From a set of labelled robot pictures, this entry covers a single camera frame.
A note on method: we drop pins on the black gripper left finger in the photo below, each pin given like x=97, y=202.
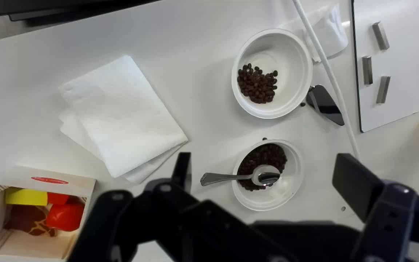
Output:
x=183, y=169

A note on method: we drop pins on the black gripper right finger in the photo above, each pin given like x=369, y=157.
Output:
x=356, y=186

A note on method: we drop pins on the metal spoon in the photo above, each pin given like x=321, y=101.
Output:
x=218, y=178

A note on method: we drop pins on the small white bowl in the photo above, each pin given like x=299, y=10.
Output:
x=286, y=194

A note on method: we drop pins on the coffee beans in small bowl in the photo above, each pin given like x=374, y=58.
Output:
x=262, y=156

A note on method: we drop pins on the white paper napkin stack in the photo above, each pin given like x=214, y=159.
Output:
x=122, y=114

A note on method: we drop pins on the white flat board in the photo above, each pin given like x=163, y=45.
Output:
x=403, y=102

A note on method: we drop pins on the coffee beans in large bowl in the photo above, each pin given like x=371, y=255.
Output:
x=257, y=83

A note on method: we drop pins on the red toy block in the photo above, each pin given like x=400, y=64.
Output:
x=65, y=216

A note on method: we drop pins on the large white bowl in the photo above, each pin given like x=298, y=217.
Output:
x=291, y=58

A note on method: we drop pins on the yellow toy block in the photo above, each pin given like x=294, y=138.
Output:
x=25, y=197

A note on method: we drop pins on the brown toy block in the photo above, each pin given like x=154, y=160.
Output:
x=25, y=218

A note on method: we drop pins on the wooden toy box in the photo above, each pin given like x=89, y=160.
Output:
x=35, y=245

